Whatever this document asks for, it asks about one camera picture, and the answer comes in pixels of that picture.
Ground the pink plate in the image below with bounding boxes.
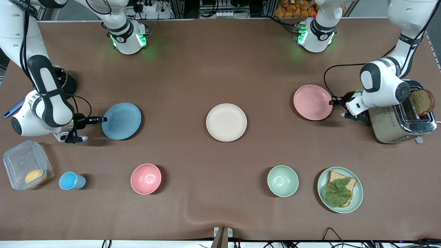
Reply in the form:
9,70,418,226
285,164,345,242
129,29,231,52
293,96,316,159
294,84,334,121

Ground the blue plate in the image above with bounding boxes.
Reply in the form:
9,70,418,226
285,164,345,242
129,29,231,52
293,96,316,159
101,103,142,141

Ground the beige and chrome toaster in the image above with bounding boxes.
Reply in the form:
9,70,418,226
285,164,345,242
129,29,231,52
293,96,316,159
368,80,437,144

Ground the blue cup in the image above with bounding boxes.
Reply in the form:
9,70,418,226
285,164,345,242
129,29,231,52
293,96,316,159
59,172,86,190

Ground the dark bread slice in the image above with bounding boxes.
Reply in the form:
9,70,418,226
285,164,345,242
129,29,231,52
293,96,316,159
409,89,435,116

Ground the clear plastic container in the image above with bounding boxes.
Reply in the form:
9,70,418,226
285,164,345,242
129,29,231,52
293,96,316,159
3,140,55,190

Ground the orange round food piece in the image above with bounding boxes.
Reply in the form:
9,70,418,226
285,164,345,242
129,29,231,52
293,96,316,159
25,169,48,185

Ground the brown toast slice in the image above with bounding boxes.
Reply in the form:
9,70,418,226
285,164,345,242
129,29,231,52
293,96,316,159
327,170,357,207

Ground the pink bowl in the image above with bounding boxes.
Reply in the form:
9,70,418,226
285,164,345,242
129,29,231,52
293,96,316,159
131,163,162,195

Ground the green lettuce leaf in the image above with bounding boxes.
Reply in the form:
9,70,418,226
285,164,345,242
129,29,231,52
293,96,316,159
325,177,352,208

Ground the green bowl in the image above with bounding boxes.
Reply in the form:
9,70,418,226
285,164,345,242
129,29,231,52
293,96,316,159
267,165,299,197

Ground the green plate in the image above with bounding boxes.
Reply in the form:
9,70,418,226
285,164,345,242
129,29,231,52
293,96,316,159
317,167,364,214

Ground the bag of orange buns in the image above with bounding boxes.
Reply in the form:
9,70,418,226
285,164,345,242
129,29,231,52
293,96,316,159
275,0,346,18

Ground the beige plate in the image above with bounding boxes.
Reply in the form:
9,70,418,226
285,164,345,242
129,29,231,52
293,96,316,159
206,103,247,142

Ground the white power strip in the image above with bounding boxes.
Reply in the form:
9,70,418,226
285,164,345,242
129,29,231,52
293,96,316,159
133,0,158,13

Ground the black cable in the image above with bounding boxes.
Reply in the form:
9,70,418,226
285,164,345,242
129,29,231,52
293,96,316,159
322,227,346,247
323,44,398,101
64,94,93,119

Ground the dark pot with blue handle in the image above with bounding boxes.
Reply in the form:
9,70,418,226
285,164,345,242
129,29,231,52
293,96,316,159
3,65,78,118

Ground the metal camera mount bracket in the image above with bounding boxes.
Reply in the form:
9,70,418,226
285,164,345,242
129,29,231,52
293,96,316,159
214,227,233,248

